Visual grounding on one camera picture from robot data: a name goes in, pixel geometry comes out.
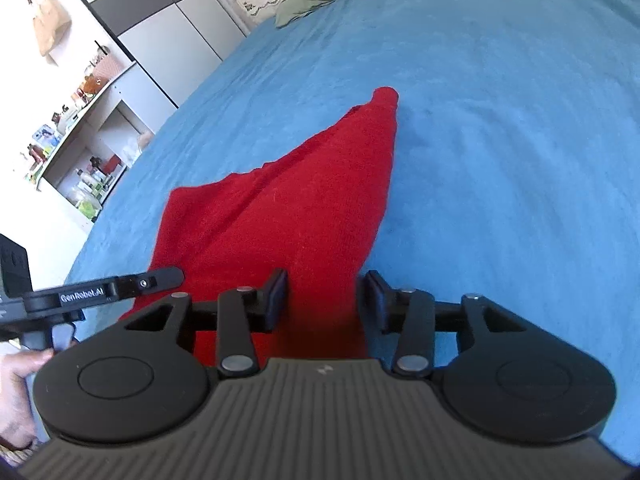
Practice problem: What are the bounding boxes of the white shelf desk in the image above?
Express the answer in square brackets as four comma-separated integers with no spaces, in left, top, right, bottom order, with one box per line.
[32,63,176,222]

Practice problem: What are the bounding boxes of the blue bed sheet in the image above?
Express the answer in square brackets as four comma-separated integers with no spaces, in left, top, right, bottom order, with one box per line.
[67,0,639,462]

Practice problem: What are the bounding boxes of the white grey wardrobe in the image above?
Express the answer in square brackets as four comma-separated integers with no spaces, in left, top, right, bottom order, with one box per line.
[80,0,248,132]

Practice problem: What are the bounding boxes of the pink basket on desk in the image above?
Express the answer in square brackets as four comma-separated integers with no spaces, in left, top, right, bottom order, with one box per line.
[92,51,126,84]

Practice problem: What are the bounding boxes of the beige hanging tote bag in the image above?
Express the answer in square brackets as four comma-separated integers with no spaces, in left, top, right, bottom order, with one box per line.
[26,0,72,58]

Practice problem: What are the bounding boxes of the red box on shelf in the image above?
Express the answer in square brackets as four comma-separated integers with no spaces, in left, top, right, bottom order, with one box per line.
[101,155,122,174]

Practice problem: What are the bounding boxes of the person's left hand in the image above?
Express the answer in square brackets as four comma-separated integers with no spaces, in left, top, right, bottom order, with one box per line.
[1,349,54,451]

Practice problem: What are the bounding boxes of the red knit sweater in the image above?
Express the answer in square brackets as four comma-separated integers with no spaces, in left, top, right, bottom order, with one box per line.
[151,87,399,361]

